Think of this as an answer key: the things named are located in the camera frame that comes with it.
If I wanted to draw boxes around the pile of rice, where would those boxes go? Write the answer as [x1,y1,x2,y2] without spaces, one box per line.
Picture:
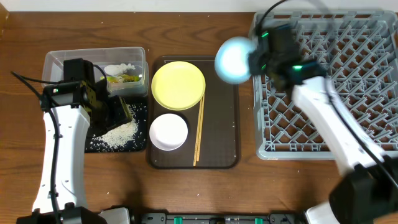
[89,104,144,152]

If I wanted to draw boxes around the green snack wrapper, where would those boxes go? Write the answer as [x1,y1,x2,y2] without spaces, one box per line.
[106,74,142,84]

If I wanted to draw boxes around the white napkin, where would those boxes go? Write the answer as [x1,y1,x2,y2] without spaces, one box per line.
[104,63,136,77]

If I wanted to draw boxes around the light blue bowl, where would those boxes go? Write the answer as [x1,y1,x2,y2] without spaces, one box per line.
[215,37,256,85]

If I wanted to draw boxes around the pink bowl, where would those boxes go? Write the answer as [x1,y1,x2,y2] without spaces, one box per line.
[149,113,188,151]

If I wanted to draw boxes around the yellow plate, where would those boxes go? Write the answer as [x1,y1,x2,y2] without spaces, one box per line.
[151,61,206,111]

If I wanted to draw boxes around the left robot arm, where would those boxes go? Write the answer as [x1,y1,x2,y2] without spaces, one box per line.
[17,79,131,223]

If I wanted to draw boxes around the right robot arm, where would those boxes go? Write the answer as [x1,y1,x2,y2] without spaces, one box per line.
[248,50,397,223]

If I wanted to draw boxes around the grey dishwasher rack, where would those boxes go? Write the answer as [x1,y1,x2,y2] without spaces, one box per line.
[253,11,397,160]

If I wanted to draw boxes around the black tray bin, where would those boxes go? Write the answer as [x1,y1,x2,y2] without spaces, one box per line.
[84,95,149,153]

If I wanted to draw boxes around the clear plastic bin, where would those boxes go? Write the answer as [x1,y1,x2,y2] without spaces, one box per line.
[42,47,149,98]

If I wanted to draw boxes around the dark brown serving tray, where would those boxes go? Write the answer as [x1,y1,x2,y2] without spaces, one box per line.
[146,55,240,169]

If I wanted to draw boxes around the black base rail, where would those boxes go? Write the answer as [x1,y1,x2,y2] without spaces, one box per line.
[108,205,307,224]

